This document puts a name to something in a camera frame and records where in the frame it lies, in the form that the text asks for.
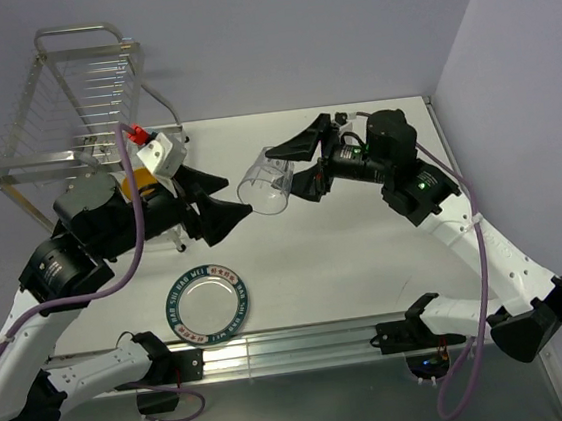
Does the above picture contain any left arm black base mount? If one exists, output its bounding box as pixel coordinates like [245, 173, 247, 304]
[115, 349, 207, 421]

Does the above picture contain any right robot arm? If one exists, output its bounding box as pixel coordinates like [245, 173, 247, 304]
[199, 178, 562, 362]

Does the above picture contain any metal dish rack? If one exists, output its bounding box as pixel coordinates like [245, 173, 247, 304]
[0, 22, 189, 232]

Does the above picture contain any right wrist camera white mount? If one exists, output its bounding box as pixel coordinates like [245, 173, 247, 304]
[333, 111, 357, 133]

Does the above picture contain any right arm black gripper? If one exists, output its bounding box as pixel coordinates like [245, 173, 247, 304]
[261, 105, 394, 206]

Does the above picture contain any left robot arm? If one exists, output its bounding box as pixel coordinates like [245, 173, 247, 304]
[0, 167, 252, 421]

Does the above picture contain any yellow plastic bowl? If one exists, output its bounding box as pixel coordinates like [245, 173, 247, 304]
[120, 168, 158, 200]

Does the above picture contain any white plate green rim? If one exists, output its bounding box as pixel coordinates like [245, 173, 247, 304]
[165, 264, 250, 347]

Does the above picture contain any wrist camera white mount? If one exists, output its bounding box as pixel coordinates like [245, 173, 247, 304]
[333, 111, 357, 133]
[127, 124, 187, 179]

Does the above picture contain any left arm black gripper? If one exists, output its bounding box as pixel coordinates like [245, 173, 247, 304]
[89, 155, 254, 261]

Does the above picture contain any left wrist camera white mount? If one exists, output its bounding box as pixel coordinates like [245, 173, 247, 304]
[127, 124, 187, 179]

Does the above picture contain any clear glass cup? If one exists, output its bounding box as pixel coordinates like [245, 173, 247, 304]
[236, 146, 294, 216]

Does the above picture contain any aluminium table edge rail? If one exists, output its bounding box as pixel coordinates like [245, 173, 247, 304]
[43, 292, 551, 405]

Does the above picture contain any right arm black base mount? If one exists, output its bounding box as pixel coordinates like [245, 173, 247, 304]
[369, 319, 467, 385]

